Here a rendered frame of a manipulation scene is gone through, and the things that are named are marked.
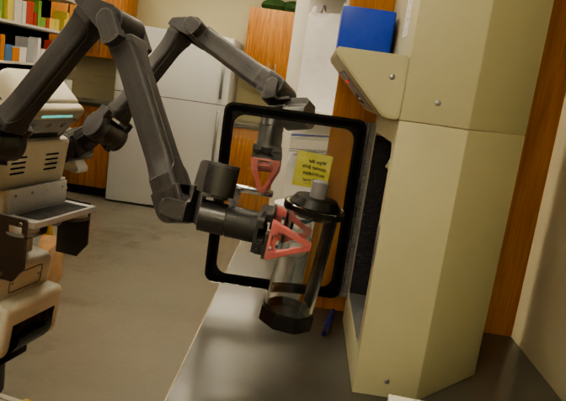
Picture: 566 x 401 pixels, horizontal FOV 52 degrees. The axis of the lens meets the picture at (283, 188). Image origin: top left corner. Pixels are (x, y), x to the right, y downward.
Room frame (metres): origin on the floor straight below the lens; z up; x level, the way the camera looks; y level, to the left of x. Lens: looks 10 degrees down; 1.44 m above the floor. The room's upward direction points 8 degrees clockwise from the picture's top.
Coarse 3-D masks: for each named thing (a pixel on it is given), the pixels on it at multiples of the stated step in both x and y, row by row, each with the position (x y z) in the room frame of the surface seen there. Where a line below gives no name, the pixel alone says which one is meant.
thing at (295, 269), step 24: (288, 216) 0.99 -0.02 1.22; (336, 216) 0.97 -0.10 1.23; (288, 240) 0.97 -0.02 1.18; (312, 240) 0.96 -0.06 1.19; (288, 264) 0.97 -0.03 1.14; (312, 264) 0.97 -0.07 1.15; (288, 288) 0.96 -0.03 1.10; (312, 288) 0.98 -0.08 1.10; (288, 312) 0.96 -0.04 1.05; (312, 312) 1.00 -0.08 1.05
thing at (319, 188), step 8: (312, 184) 1.00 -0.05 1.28; (320, 184) 0.99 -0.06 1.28; (296, 192) 1.01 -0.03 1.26; (304, 192) 1.02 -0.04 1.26; (312, 192) 1.00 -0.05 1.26; (320, 192) 0.99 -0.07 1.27; (296, 200) 0.98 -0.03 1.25; (304, 200) 0.97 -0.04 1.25; (312, 200) 0.97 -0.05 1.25; (320, 200) 0.98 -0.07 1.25; (328, 200) 1.00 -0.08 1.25; (312, 208) 0.96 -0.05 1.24; (320, 208) 0.96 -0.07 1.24; (328, 208) 0.97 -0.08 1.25; (336, 208) 0.98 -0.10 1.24
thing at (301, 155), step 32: (256, 128) 1.23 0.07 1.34; (288, 128) 1.23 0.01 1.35; (320, 128) 1.24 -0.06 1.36; (256, 160) 1.23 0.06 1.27; (288, 160) 1.24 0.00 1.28; (320, 160) 1.24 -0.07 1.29; (256, 192) 1.23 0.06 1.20; (288, 192) 1.24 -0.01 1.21; (224, 256) 1.23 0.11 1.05; (256, 256) 1.23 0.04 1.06
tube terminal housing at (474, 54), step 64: (448, 0) 0.93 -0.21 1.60; (512, 0) 0.96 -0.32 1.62; (448, 64) 0.93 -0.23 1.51; (512, 64) 0.99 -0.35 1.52; (384, 128) 1.09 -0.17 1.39; (448, 128) 0.93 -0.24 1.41; (512, 128) 1.02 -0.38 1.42; (384, 192) 0.95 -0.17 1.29; (448, 192) 0.93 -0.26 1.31; (512, 192) 1.06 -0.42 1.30; (384, 256) 0.93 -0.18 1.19; (448, 256) 0.93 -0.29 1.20; (384, 320) 0.93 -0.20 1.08; (448, 320) 0.96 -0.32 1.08; (384, 384) 0.93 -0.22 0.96; (448, 384) 1.00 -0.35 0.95
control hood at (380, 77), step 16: (336, 48) 0.93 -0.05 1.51; (352, 48) 0.93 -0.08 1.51; (336, 64) 1.11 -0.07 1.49; (352, 64) 0.93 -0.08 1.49; (368, 64) 0.93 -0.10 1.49; (384, 64) 0.93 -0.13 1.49; (400, 64) 0.93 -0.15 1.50; (352, 80) 1.01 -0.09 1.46; (368, 80) 0.93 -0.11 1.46; (384, 80) 0.93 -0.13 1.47; (400, 80) 0.93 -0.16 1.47; (368, 96) 0.93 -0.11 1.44; (384, 96) 0.93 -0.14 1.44; (400, 96) 0.93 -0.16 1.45; (384, 112) 0.93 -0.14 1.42
